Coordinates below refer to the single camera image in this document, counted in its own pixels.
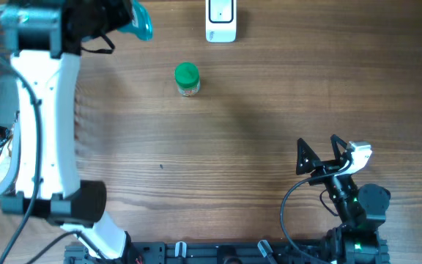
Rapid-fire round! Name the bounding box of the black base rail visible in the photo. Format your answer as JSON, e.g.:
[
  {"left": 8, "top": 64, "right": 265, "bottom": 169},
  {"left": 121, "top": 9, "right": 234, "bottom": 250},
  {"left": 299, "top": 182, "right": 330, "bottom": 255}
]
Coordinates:
[{"left": 63, "top": 240, "right": 391, "bottom": 264}]

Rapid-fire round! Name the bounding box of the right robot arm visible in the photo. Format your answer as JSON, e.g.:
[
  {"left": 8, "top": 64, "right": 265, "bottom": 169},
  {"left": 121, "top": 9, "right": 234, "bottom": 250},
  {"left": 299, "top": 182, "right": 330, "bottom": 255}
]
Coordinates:
[{"left": 296, "top": 134, "right": 390, "bottom": 263}]

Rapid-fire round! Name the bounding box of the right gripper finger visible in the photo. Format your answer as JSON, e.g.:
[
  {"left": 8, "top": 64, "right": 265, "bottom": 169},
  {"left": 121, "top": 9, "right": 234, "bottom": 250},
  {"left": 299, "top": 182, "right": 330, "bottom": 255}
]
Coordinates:
[
  {"left": 330, "top": 134, "right": 347, "bottom": 161},
  {"left": 296, "top": 138, "right": 321, "bottom": 175}
]

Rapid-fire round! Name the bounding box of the beige clear food pouch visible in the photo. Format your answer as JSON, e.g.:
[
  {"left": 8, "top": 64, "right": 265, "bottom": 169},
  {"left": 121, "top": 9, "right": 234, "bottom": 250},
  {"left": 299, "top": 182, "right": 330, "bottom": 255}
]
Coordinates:
[{"left": 0, "top": 124, "right": 15, "bottom": 182}]

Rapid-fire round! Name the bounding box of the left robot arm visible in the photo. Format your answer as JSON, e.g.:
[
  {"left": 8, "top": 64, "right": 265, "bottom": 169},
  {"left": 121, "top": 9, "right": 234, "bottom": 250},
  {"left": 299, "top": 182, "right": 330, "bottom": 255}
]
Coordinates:
[{"left": 0, "top": 1, "right": 153, "bottom": 263}]

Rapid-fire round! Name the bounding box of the green lid glass jar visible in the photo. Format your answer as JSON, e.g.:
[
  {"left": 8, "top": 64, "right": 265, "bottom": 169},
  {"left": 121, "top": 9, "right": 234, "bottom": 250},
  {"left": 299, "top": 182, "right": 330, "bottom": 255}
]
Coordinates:
[{"left": 174, "top": 62, "right": 201, "bottom": 97}]

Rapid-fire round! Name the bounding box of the white barcode scanner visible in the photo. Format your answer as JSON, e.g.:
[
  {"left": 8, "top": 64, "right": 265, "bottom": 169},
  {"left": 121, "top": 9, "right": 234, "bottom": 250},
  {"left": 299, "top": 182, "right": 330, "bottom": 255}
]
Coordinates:
[{"left": 205, "top": 0, "right": 237, "bottom": 43}]

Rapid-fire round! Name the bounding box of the blue mouthwash bottle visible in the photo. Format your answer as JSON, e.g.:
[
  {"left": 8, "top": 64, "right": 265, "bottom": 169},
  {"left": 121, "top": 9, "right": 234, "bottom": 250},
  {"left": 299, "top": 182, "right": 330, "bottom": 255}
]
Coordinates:
[{"left": 118, "top": 0, "right": 154, "bottom": 41}]

